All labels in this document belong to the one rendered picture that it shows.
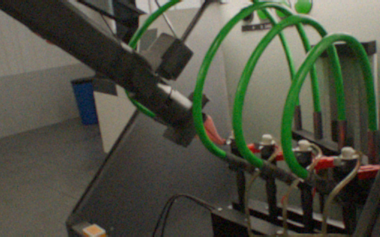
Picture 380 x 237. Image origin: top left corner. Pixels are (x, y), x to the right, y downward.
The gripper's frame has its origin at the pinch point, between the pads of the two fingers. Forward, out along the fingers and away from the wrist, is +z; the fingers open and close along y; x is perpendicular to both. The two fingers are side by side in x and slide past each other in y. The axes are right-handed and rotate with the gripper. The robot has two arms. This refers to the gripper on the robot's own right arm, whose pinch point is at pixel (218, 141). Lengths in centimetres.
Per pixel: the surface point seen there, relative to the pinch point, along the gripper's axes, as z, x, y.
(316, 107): 13.1, -3.5, 17.3
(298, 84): -10.0, -25.9, 8.6
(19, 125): 45, 674, -97
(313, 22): -5.5, -14.3, 23.0
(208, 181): 25.3, 35.1, -6.9
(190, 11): 64, 279, 118
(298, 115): 16.8, 4.9, 16.5
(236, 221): 11.7, -2.7, -11.0
